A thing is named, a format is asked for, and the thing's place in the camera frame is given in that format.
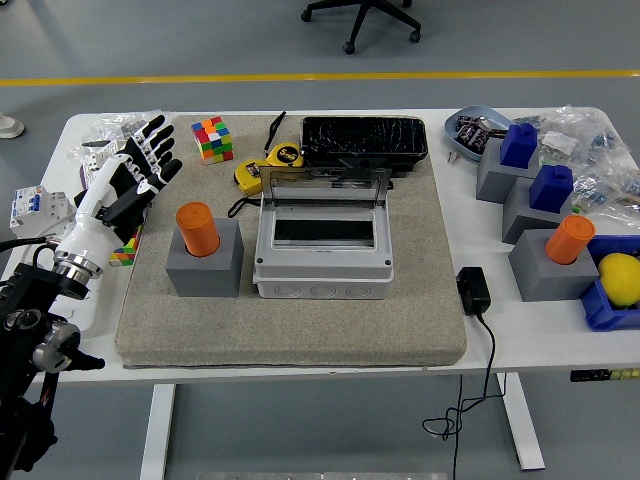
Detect clear bag of screws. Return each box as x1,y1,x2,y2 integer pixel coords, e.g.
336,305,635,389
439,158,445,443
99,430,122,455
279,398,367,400
69,108,174,166

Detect white shoe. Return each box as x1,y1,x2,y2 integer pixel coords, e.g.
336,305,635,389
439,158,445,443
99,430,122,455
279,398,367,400
0,112,26,140

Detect orange cylinder battery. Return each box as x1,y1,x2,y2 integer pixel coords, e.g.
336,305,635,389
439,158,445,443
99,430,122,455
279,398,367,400
544,214,598,266
174,201,221,259

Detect grey-brown table mat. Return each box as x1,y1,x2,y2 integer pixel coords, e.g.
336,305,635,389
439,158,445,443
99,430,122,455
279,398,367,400
114,113,469,371

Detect white breaker purple label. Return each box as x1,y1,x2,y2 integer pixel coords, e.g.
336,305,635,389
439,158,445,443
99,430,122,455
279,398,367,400
79,139,131,189

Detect grey holder block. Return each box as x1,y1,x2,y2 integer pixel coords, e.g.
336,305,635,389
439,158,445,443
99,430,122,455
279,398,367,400
501,175,575,246
475,137,542,205

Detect blue plastic bin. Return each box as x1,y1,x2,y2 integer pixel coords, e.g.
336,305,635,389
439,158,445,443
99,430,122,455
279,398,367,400
579,234,640,333

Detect black textured tray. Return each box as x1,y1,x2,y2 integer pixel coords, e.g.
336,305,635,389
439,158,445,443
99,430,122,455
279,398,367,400
299,116,430,174

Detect grey block with round hole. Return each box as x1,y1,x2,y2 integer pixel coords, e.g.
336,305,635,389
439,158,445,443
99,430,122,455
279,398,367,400
164,217,245,299
508,228,601,303

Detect black desk control panel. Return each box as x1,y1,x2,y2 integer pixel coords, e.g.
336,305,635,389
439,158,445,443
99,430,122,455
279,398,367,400
569,368,640,384

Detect white circuit breaker blue switches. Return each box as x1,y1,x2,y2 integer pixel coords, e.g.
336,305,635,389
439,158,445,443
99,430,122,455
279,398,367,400
8,183,76,240

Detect pale blue dish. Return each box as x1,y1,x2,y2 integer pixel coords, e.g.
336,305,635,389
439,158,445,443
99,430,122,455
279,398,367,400
443,104,515,162

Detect black adapter cord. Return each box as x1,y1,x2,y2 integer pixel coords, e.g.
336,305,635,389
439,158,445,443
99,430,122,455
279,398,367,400
422,310,510,480

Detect multicoloured puzzle cube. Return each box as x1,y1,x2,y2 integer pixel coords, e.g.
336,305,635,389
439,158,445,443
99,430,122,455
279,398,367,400
109,224,144,267
190,116,235,165

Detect black office chair base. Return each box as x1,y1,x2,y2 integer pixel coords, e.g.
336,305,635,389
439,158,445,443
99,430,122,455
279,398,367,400
299,0,423,56

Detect black power adapter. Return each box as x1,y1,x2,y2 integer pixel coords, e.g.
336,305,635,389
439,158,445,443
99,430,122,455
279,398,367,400
455,266,493,317

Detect blue plastic block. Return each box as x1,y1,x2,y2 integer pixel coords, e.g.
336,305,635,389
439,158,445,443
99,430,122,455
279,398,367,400
499,122,539,169
528,164,575,214

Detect silver wrapped packet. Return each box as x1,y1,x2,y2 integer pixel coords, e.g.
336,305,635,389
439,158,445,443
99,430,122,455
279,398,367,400
477,116,509,136

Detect white power strip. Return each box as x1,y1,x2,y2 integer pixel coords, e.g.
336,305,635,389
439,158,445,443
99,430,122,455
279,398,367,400
59,279,110,337

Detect clear bag of parts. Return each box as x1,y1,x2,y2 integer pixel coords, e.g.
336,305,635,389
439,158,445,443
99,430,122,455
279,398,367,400
513,103,632,169
569,167,640,214

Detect yellow tape measure printed five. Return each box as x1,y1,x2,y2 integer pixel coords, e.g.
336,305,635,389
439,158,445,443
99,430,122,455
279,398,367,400
263,110,306,169

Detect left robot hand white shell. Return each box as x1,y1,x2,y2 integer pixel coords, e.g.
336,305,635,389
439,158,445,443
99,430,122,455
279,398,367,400
54,114,184,274

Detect yellow lemon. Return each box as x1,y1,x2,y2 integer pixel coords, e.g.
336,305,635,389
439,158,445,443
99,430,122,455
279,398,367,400
597,252,640,309

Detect smoky transparent box lid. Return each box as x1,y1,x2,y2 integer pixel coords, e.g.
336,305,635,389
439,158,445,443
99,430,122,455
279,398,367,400
258,166,394,211

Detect grey plastic electrical box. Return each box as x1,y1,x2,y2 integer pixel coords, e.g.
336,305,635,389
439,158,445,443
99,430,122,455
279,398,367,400
252,197,396,300

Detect white table leg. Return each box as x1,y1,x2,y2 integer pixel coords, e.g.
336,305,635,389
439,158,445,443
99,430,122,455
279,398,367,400
496,372,546,472
139,383,177,480

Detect small white parts bag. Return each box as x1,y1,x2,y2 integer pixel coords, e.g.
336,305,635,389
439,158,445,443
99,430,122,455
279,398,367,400
541,130,576,155

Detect yellow tape measure black label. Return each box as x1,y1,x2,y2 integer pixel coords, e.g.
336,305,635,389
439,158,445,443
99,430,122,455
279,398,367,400
228,159,279,219

